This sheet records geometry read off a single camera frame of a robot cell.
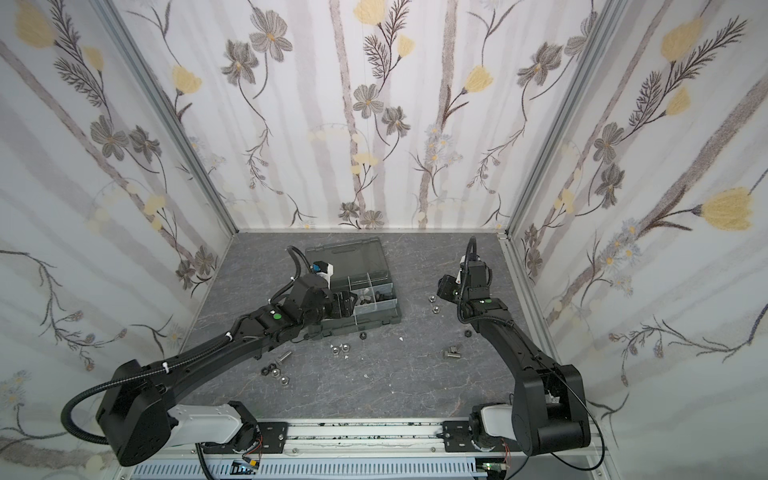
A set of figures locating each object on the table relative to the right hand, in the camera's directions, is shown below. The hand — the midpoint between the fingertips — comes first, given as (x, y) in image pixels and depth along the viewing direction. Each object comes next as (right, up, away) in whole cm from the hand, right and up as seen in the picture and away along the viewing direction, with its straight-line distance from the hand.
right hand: (442, 276), depth 87 cm
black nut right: (+9, -18, +6) cm, 21 cm away
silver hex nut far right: (-1, -8, +14) cm, 16 cm away
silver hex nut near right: (0, -12, +11) cm, 16 cm away
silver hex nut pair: (-29, -22, +1) cm, 36 cm away
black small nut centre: (-24, -19, +5) cm, 31 cm away
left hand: (-28, -4, -6) cm, 29 cm away
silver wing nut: (+3, -23, +1) cm, 23 cm away
